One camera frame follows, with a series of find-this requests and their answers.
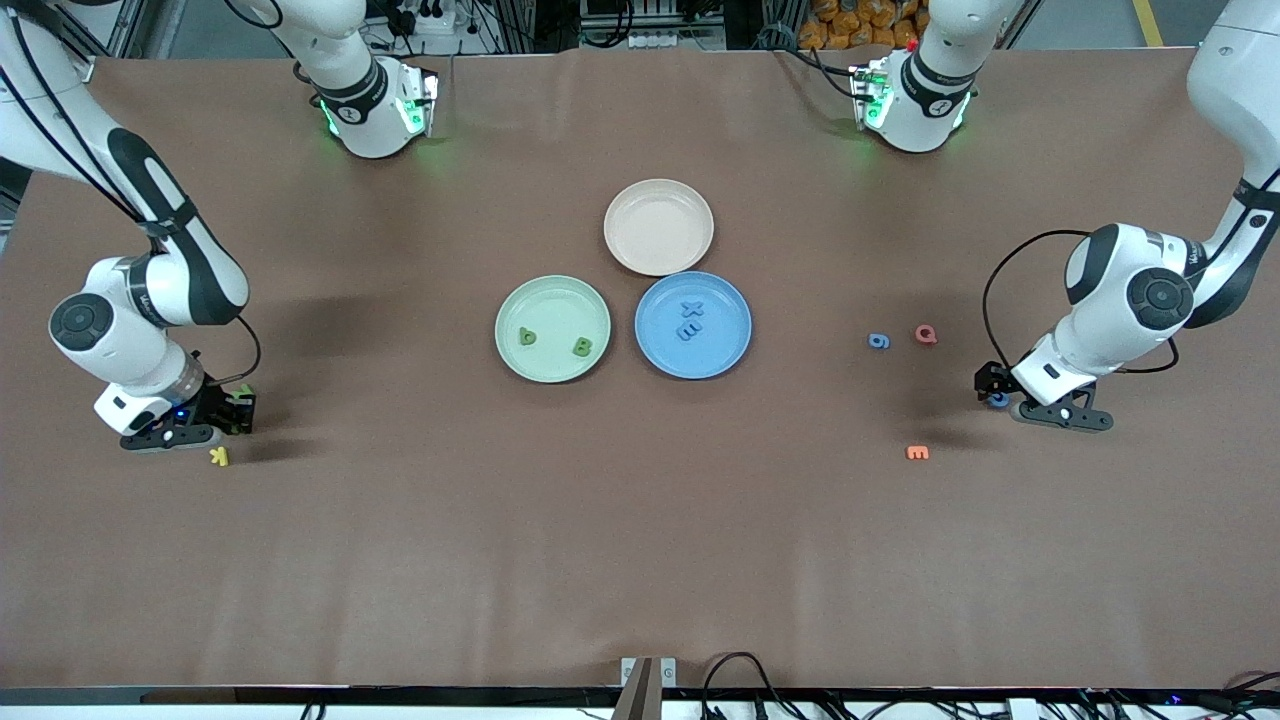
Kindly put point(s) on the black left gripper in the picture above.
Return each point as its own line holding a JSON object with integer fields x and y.
{"x": 993, "y": 379}

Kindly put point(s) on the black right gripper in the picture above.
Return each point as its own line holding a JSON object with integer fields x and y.
{"x": 218, "y": 402}

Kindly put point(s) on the green foam letter q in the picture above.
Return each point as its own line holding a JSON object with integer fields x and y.
{"x": 533, "y": 338}

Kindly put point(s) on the blue foam letter E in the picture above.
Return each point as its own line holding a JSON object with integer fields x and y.
{"x": 690, "y": 331}

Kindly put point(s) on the blue foam letter X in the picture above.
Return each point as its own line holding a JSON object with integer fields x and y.
{"x": 692, "y": 309}

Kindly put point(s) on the green foam letter B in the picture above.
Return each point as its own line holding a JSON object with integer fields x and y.
{"x": 583, "y": 347}

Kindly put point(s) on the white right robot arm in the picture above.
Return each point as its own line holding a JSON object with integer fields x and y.
{"x": 40, "y": 110}

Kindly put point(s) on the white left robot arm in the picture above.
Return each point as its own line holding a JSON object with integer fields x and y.
{"x": 1235, "y": 80}

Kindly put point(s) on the yellow foam letter K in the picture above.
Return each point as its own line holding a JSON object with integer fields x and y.
{"x": 217, "y": 456}

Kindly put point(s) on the red foam letter Q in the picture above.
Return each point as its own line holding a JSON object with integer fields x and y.
{"x": 917, "y": 335}

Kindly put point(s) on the blue round plate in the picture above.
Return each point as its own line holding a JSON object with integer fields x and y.
{"x": 725, "y": 345}

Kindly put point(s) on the green round plate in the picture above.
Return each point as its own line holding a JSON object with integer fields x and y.
{"x": 555, "y": 310}

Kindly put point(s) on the beige round plate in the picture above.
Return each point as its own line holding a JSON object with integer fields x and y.
{"x": 659, "y": 227}

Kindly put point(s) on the brown table cover sheet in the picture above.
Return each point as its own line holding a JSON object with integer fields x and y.
{"x": 640, "y": 550}

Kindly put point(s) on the orange mesh bag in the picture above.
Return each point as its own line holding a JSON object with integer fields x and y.
{"x": 850, "y": 25}

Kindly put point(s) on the white power strip with plugs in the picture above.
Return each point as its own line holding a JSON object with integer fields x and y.
{"x": 436, "y": 24}

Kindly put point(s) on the narrow white power strip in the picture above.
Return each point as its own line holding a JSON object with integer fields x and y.
{"x": 655, "y": 40}

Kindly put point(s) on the dark equipment rack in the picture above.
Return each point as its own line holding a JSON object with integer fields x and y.
{"x": 600, "y": 20}

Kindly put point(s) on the plain aluminium frame profile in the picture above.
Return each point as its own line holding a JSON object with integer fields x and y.
{"x": 128, "y": 25}

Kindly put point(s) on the small metal bracket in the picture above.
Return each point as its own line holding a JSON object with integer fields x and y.
{"x": 668, "y": 672}

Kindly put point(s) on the grey camera pole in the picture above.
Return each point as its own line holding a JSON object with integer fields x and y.
{"x": 632, "y": 695}

